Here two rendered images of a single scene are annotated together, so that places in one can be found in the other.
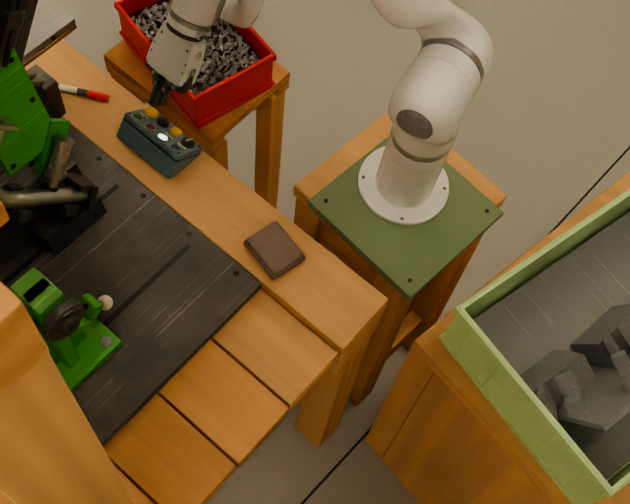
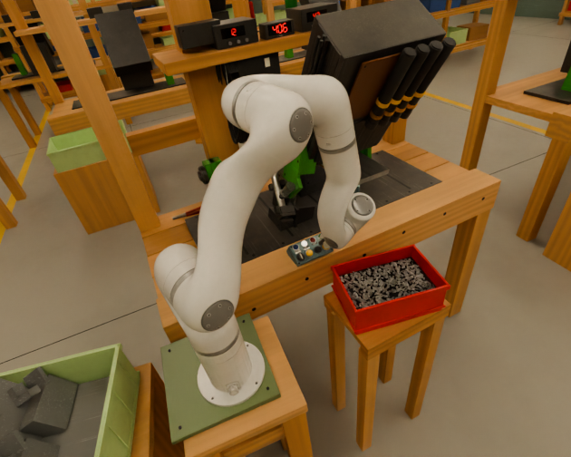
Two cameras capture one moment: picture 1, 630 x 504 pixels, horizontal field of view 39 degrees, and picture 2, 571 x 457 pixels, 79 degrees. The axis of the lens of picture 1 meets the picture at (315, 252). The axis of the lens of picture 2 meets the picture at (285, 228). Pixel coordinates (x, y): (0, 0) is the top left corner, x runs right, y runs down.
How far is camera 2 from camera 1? 168 cm
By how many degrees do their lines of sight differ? 71
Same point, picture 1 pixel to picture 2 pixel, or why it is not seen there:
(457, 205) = (197, 405)
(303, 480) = not seen: hidden behind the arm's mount
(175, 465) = (163, 239)
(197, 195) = (273, 261)
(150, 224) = (266, 243)
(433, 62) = (188, 255)
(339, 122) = not seen: outside the picture
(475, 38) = (188, 284)
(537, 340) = (82, 422)
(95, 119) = not seen: hidden behind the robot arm
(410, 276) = (171, 352)
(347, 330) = (162, 303)
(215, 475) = (149, 249)
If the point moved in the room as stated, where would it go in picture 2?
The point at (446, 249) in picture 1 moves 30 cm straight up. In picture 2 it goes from (172, 382) to (132, 314)
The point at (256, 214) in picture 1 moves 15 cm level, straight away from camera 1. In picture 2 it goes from (248, 281) to (288, 291)
